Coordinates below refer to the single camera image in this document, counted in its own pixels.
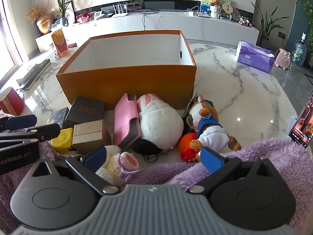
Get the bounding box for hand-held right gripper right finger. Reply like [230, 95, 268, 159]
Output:
[188, 147, 284, 196]

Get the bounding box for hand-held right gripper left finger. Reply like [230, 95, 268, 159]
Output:
[24, 147, 121, 196]

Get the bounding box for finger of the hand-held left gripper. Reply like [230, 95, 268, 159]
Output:
[0, 124, 61, 148]
[0, 115, 38, 132]

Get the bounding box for picture printed card box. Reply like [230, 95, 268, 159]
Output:
[46, 107, 70, 128]

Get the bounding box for cream purple crochet doll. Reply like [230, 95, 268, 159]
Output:
[95, 146, 140, 186]

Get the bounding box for light wooden box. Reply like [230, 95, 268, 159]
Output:
[72, 119, 112, 155]

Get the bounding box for brown dog plush blue outfit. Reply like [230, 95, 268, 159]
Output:
[182, 94, 242, 157]

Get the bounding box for orange crochet strawberry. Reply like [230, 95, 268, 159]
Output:
[178, 132, 198, 152]

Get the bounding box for dark brown gift box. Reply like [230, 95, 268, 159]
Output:
[65, 96, 106, 128]

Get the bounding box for white pink striped plush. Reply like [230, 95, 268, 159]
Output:
[132, 93, 184, 156]

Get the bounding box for orange cardboard box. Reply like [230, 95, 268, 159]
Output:
[56, 30, 197, 110]

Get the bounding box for red cup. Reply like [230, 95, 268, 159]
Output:
[0, 87, 25, 116]

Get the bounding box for black flat box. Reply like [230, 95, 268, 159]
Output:
[16, 59, 52, 90]

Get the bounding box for purple fluffy blanket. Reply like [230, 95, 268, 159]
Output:
[0, 113, 313, 235]

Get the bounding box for red orange carton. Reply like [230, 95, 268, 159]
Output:
[51, 29, 71, 58]

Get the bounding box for smartphone on stand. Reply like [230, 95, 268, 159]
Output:
[289, 95, 313, 150]

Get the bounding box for dried flowers in brown vase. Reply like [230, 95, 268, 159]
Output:
[26, 6, 54, 36]

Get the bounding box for purple tissue pack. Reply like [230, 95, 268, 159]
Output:
[236, 40, 277, 73]

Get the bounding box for plant in glass vase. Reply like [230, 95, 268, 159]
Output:
[57, 0, 76, 27]

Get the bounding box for pink red gift box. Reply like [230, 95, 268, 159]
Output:
[76, 13, 92, 24]

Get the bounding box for pink fan heater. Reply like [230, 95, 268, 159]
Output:
[273, 48, 291, 70]

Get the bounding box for white router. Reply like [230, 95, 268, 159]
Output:
[111, 2, 129, 18]

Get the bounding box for clear water bottle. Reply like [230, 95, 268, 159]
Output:
[291, 32, 308, 67]

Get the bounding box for black white cow figurines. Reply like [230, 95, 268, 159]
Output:
[238, 17, 253, 27]

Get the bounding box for white marble TV cabinet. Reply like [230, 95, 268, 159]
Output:
[35, 4, 260, 53]

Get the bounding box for potted long leaf plant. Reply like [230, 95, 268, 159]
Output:
[252, 2, 289, 49]

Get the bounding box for brown teddy bear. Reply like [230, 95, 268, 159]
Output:
[208, 0, 222, 19]

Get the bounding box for green blue painting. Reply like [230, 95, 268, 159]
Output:
[200, 0, 231, 14]

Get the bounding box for green vine plant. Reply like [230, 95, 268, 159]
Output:
[301, 0, 313, 30]

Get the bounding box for metal key ring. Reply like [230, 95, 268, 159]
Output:
[140, 152, 170, 164]

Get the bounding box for black cable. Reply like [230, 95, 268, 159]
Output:
[142, 10, 159, 31]

